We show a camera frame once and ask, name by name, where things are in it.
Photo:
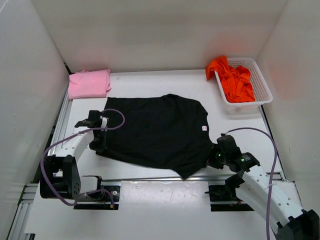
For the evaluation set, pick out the aluminium frame rail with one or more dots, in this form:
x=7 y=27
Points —
x=29 y=190

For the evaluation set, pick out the orange t-shirt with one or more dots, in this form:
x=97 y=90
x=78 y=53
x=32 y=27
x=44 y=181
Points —
x=235 y=82

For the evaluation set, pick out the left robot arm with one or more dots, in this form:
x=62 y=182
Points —
x=59 y=172

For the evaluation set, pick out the white plastic basket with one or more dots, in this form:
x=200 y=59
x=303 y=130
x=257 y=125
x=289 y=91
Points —
x=260 y=88

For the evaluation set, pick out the black t-shirt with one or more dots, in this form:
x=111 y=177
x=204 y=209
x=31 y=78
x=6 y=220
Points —
x=166 y=132

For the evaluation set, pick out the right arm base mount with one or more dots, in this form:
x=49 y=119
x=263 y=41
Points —
x=223 y=201

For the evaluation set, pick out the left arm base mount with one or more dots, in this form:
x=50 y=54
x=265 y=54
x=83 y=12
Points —
x=102 y=201

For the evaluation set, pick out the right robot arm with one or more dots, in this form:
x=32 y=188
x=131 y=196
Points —
x=253 y=186

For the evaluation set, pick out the pink t-shirt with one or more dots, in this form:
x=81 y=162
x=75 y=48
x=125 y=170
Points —
x=89 y=84

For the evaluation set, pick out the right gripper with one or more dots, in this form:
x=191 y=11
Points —
x=211 y=162

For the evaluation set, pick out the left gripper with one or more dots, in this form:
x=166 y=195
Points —
x=100 y=146

